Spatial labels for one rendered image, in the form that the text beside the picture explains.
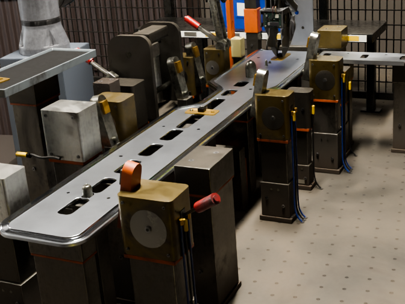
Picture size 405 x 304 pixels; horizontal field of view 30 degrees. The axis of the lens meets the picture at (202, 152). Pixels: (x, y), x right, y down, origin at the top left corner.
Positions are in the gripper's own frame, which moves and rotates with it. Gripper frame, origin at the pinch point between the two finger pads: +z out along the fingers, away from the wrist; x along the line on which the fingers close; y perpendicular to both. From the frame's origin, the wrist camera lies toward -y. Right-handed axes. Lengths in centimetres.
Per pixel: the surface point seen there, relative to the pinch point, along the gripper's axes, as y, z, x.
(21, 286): 108, 22, -18
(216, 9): 1.6, -12.5, -19.6
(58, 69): 68, -11, -32
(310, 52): 7.3, -1.8, 11.5
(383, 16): -202, 30, -12
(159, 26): 33.3, -14.0, -22.5
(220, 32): 1.6, -5.6, -18.8
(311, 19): -26.7, -4.1, 1.4
